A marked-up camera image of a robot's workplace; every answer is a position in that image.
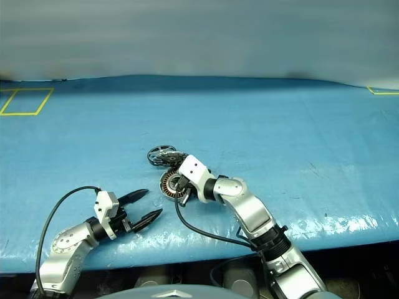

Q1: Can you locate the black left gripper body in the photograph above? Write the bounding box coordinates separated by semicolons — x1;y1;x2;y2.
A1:
113;207;135;235

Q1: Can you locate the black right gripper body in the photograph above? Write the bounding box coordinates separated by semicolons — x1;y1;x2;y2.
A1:
177;175;198;207

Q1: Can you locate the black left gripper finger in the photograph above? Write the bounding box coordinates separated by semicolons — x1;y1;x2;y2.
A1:
130;208;164;234
117;188;150;206

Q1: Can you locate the motor stator with silver housing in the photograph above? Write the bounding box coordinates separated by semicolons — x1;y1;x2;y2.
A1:
160;170;196;201

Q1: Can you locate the black spoked motor rotor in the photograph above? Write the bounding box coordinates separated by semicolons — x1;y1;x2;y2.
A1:
147;145;175;166

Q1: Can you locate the grey rounded housing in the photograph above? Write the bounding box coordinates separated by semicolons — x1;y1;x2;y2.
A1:
223;263;259;297
133;275;171;289

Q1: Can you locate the grey-blue robot chest shell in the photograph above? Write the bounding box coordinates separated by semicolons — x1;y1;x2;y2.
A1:
96;283;272;299

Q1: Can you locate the blue plastic table cover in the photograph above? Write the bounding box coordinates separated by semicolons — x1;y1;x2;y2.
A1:
0;74;399;275

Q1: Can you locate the yellow tape rectangle marking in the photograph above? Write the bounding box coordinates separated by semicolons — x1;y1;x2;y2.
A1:
0;87;55;116

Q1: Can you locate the yellow tape corner marking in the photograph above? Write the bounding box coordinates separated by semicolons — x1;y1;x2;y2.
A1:
367;86;399;95

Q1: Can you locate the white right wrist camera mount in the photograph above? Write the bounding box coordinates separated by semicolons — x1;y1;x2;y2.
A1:
178;154;216;204

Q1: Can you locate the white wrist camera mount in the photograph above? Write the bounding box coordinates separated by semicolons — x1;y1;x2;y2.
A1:
94;190;120;240
178;154;216;204

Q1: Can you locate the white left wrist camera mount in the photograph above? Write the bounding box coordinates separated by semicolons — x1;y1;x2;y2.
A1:
94;190;120;240

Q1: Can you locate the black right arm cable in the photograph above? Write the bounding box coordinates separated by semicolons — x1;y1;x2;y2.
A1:
174;183;259;254

